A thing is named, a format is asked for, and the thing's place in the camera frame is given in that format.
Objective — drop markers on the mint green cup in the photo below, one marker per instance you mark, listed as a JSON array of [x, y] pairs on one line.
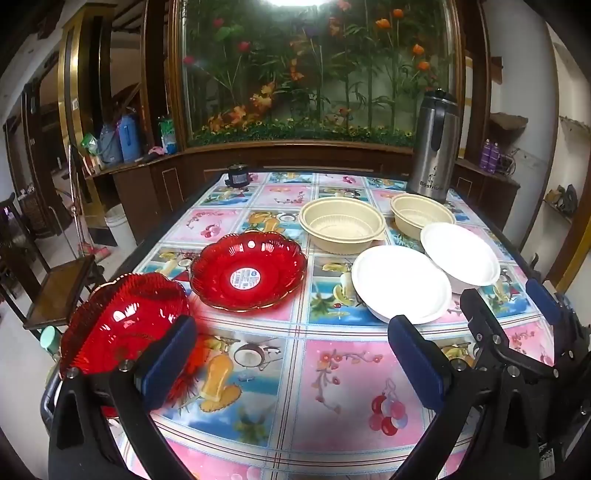
[[49, 340]]

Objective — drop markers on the green white bottle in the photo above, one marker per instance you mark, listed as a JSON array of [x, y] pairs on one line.
[[167, 136]]

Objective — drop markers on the pink object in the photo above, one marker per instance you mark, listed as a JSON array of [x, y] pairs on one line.
[[157, 151]]

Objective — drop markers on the red scalloped glass bowl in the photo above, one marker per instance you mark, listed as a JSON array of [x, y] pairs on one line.
[[115, 323]]

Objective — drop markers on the grey blue bag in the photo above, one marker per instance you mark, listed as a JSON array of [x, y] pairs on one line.
[[110, 145]]

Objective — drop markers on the red glass bowl with sticker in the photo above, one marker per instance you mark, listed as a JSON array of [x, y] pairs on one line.
[[258, 258]]

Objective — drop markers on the dark wooden cabinet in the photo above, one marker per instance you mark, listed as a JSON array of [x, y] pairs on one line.
[[194, 170]]

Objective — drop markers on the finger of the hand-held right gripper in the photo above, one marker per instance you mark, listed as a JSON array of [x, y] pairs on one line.
[[542, 297], [480, 318]]

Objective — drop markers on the large beige bowl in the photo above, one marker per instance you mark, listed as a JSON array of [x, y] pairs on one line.
[[341, 226]]

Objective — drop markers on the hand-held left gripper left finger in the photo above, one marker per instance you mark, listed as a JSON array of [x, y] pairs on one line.
[[171, 355]]

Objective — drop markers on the purple bottle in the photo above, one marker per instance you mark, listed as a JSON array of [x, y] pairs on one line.
[[495, 158], [485, 157]]

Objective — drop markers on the wicker basket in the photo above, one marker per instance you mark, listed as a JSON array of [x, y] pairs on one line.
[[33, 214]]

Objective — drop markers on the dark wooden chair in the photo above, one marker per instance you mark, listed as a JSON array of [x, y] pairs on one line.
[[55, 286]]

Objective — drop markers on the white bucket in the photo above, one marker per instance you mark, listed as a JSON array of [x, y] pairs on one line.
[[120, 226]]

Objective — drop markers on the small beige bowl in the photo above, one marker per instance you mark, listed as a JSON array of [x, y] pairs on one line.
[[415, 212]]

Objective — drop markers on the fruit print tablecloth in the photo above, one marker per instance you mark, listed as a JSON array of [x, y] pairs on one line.
[[332, 383]]

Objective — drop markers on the gold framed glass cabinet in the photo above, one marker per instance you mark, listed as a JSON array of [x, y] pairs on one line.
[[69, 92]]

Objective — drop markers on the blue thermos flask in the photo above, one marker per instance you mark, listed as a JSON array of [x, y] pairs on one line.
[[129, 138]]

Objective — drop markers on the white deep plate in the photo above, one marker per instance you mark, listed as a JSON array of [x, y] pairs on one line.
[[461, 254]]

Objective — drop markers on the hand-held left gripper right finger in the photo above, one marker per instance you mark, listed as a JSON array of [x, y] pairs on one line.
[[415, 355]]

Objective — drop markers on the small black jar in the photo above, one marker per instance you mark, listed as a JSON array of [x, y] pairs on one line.
[[237, 175]]

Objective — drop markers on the stainless steel thermos jug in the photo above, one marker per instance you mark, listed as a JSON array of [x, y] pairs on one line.
[[434, 147]]

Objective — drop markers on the broom with metal pole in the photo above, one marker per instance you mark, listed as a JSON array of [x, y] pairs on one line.
[[94, 251]]

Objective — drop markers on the wooden wall shelf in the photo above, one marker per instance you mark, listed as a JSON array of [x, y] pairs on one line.
[[508, 123]]

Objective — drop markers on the small green packet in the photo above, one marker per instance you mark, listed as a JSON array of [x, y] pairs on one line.
[[91, 145]]

